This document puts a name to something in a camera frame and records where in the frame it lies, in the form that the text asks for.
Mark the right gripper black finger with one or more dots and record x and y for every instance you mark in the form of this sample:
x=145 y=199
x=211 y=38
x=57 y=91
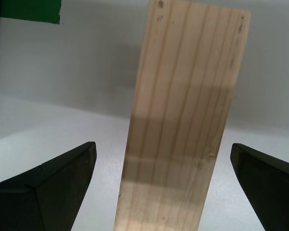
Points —
x=50 y=197
x=274 y=192

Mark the light wooden block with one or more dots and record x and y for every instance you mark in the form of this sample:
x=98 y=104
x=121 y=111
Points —
x=178 y=120

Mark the green tape piece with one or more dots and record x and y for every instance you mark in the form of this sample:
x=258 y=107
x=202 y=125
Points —
x=29 y=10

